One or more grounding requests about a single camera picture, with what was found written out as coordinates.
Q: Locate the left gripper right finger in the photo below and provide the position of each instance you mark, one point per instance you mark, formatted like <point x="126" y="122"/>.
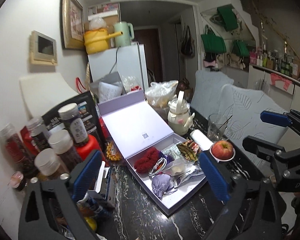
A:
<point x="220" y="185"/>

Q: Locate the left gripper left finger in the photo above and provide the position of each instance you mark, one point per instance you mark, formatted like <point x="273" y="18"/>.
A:
<point x="83" y="176"/>

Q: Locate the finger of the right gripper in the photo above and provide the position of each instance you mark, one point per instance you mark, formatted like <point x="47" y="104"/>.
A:
<point x="262" y="149"/>
<point x="275" y="119"/>

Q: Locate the silver foil snack bag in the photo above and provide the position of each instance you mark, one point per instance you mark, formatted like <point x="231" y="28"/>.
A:
<point x="194" y="171"/>

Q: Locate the colourful shrimp snack bag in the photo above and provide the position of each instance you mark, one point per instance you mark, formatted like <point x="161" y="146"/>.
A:
<point x="189" y="150"/>

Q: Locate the clear zip plastic bag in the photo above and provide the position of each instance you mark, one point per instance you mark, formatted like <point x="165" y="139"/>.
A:
<point x="177" y="167"/>

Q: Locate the purple satin sachet with tassel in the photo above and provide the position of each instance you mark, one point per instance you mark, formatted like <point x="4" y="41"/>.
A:
<point x="161" y="183"/>

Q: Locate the red fluffy soft toy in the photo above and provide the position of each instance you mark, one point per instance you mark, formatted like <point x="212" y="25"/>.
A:
<point x="147" y="162"/>

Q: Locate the blue white medicine box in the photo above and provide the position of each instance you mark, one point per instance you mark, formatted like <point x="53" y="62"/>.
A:
<point x="104" y="190"/>

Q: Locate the white cabinet counter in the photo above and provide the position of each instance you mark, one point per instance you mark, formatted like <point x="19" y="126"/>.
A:
<point x="287" y="99"/>

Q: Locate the red plastic container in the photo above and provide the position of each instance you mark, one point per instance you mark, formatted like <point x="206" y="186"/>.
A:
<point x="89" y="147"/>

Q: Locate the small metal bowl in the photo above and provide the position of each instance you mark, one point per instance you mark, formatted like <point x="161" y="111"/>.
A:
<point x="223" y="157"/>

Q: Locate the red apple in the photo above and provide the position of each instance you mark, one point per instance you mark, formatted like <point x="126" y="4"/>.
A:
<point x="222" y="146"/>

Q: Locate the white rolled towel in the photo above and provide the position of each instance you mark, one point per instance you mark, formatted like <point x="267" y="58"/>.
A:
<point x="201" y="139"/>

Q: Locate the yellow lemon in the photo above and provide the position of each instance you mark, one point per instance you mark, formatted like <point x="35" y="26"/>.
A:
<point x="92" y="223"/>

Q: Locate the lavender open gift box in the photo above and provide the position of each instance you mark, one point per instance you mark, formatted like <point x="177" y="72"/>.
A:
<point x="135" y="127"/>

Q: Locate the glass mug with stirrer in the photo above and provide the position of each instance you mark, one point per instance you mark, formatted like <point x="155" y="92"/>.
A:
<point x="219" y="127"/>

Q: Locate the dark jar white lid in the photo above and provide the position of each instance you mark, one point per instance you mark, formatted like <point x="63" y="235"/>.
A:
<point x="71" y="118"/>

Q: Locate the black snack pouch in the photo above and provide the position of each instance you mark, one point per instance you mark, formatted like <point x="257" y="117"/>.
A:
<point x="87" y="109"/>

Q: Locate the green tote bag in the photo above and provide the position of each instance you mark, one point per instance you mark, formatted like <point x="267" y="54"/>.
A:
<point x="211" y="42"/>

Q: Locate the plastic bag of food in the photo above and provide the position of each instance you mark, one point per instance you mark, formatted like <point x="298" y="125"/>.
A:
<point x="160" y="93"/>

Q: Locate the white refrigerator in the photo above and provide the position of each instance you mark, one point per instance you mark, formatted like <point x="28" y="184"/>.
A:
<point x="127" y="61"/>

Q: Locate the yellow pot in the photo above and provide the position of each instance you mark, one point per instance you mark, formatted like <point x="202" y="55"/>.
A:
<point x="98" y="40"/>

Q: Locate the light green kettle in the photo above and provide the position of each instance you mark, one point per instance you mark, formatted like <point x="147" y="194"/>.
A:
<point x="127" y="35"/>

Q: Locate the brown entrance door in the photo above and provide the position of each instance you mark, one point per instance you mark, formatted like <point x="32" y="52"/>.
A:
<point x="150" y="39"/>

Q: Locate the wall intercom panel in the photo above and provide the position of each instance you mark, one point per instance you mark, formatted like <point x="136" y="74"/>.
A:
<point x="43" y="50"/>

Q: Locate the framed wall picture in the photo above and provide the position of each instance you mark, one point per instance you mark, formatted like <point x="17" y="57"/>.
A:
<point x="72" y="20"/>

